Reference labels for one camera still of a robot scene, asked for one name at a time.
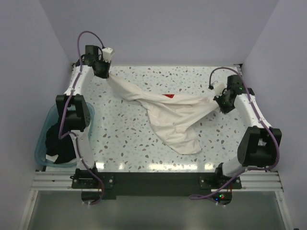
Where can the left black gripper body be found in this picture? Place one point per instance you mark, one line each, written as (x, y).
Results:
(104, 67)

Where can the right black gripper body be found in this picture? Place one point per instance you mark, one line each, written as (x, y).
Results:
(224, 105)

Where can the white t-shirt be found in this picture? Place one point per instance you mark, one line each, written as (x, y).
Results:
(171, 116)

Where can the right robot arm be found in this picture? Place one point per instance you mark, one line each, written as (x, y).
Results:
(259, 147)

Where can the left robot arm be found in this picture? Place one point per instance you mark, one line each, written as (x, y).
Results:
(73, 111)

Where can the blue plastic basket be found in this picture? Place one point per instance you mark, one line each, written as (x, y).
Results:
(43, 143)

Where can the black clothes in basket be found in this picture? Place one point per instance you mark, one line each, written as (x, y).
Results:
(62, 149)

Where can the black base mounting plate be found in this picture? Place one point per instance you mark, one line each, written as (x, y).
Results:
(110, 185)

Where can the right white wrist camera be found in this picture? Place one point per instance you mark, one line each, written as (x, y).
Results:
(218, 87)

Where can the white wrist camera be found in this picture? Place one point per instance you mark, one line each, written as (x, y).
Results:
(218, 87)
(107, 54)

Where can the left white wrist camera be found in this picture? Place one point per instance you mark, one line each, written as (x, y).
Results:
(107, 54)

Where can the aluminium frame rail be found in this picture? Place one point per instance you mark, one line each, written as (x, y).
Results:
(250, 181)

